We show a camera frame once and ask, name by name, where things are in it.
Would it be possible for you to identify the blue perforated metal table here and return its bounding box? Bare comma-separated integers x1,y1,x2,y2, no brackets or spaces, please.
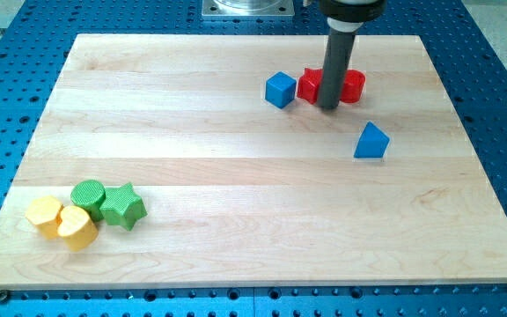
0,0,507,316

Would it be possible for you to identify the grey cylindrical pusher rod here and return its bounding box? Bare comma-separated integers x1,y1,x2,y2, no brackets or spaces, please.
316,28,356,111

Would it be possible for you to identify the yellow hexagon block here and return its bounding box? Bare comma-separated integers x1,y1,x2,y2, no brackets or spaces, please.
25,195,63,240

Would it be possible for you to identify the green cylinder block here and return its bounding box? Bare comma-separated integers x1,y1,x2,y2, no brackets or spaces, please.
70,180,106,222

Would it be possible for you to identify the green star block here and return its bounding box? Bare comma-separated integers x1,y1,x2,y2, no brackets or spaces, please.
99,182,147,231

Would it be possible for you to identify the red heart block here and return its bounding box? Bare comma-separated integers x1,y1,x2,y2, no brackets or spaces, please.
340,70,366,103

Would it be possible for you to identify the yellow heart block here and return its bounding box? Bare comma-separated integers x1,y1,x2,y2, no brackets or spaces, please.
57,206,99,252

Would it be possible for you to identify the blue cube block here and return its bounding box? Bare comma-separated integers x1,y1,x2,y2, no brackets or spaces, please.
264,72,297,108

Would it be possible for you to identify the blue triangle block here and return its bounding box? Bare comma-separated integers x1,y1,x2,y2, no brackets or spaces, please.
354,122,390,159

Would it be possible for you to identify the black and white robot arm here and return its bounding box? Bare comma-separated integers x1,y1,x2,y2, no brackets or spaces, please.
319,0,387,33

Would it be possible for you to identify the light wooden board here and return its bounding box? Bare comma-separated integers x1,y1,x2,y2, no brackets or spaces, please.
0,34,507,290

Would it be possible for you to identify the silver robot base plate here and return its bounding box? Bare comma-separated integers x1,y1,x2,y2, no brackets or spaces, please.
202,0,295,18

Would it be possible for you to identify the red star block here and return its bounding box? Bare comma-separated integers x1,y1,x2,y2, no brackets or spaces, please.
297,68,323,105

